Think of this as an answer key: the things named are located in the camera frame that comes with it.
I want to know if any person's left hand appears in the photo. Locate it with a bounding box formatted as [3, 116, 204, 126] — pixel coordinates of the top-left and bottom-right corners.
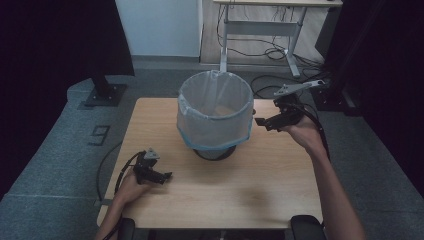
[113, 169, 155, 207]

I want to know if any person's right hand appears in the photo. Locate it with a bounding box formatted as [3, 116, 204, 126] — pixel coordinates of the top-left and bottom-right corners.
[287, 114, 330, 158]

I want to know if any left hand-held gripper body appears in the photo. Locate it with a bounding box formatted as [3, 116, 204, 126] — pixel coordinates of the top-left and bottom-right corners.
[132, 147, 165, 186]

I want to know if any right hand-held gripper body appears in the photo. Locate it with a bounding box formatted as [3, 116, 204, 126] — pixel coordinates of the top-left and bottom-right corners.
[273, 81, 316, 131]

